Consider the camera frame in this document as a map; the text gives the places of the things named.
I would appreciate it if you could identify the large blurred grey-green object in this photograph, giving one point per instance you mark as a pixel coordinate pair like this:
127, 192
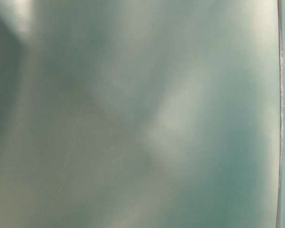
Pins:
140, 114

